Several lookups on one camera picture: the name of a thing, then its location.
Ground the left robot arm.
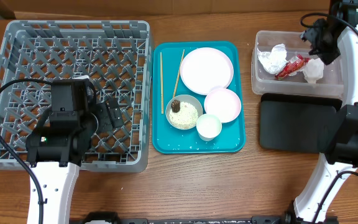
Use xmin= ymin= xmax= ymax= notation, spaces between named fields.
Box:
xmin=25 ymin=79 xmax=124 ymax=223

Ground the grey bowl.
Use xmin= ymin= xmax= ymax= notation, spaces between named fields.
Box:
xmin=165 ymin=95 xmax=203 ymax=130

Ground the teal plastic serving tray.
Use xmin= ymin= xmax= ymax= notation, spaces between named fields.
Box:
xmin=152 ymin=41 xmax=246 ymax=154

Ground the red snack wrapper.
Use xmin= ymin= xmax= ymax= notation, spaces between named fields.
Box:
xmin=275 ymin=55 xmax=310 ymax=80

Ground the pile of white rice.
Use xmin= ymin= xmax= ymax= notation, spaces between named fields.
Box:
xmin=168 ymin=101 xmax=198 ymax=129

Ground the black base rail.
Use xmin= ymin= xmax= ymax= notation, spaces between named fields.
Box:
xmin=70 ymin=211 xmax=340 ymax=224

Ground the black rectangular tray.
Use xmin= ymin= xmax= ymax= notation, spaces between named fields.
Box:
xmin=259 ymin=93 xmax=342 ymax=154

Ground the clear plastic waste bin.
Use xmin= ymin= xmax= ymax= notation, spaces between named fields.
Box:
xmin=251 ymin=30 xmax=344 ymax=99

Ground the grey plastic dishwasher rack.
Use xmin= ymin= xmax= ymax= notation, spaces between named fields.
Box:
xmin=0 ymin=21 xmax=154 ymax=172

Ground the small pink white bowl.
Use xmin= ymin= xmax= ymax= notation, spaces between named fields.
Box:
xmin=204 ymin=88 xmax=242 ymax=123

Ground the white tissue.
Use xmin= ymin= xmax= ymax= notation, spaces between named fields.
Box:
xmin=301 ymin=58 xmax=324 ymax=84
xmin=257 ymin=44 xmax=288 ymax=75

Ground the wooden chopstick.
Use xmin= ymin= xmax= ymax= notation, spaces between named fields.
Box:
xmin=172 ymin=49 xmax=185 ymax=98
xmin=160 ymin=52 xmax=165 ymax=114

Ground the large white plate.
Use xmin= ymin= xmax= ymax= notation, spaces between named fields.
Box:
xmin=180 ymin=47 xmax=234 ymax=95

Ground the right wooden chopstick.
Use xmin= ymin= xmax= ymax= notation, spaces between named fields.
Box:
xmin=172 ymin=49 xmax=185 ymax=98

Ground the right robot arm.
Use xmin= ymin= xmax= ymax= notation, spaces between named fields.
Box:
xmin=281 ymin=1 xmax=358 ymax=223

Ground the white cup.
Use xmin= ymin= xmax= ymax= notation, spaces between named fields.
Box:
xmin=196 ymin=114 xmax=222 ymax=141

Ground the brown food piece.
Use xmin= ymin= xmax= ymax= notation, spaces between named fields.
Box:
xmin=171 ymin=100 xmax=181 ymax=113

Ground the left wooden chopstick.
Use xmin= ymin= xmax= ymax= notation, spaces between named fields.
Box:
xmin=160 ymin=52 xmax=165 ymax=114

